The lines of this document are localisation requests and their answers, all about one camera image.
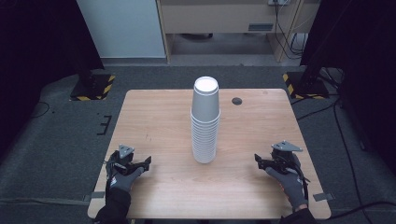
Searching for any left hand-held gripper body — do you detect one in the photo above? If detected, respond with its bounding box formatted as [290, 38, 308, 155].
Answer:
[106, 144, 146, 175]

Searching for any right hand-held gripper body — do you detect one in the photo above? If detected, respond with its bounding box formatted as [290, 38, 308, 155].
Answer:
[270, 140, 304, 175]

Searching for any stack of white paper cups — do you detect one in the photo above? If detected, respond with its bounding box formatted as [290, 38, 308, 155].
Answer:
[190, 76, 221, 164]

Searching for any person's left hand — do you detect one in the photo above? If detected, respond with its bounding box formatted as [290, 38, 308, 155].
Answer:
[106, 166, 146, 194]

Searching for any person's right hand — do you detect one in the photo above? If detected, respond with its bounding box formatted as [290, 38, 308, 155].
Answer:
[265, 166, 310, 213]

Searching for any grey tape strip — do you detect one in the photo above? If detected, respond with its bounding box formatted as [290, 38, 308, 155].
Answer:
[312, 192, 335, 203]
[83, 190, 106, 203]

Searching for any striped stand base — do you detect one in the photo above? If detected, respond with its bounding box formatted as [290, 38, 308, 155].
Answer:
[69, 73, 117, 102]
[282, 71, 331, 101]

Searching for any white panel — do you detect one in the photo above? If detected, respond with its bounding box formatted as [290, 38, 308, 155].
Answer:
[76, 0, 167, 60]

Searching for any black curtain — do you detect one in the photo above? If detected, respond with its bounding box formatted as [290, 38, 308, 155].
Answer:
[0, 0, 106, 160]
[300, 0, 396, 176]

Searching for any beige wooden cabinet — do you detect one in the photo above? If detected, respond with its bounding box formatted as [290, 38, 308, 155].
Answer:
[155, 0, 321, 63]

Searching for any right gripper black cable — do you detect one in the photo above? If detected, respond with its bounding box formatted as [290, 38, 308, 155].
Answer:
[289, 160, 311, 201]

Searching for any thick black floor cable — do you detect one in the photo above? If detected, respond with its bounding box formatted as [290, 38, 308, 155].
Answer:
[295, 66, 396, 222]

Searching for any thin black floor cable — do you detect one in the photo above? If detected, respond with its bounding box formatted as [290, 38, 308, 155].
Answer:
[30, 100, 51, 119]

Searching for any black cable bundle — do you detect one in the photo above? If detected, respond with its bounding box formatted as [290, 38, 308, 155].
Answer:
[273, 0, 310, 61]

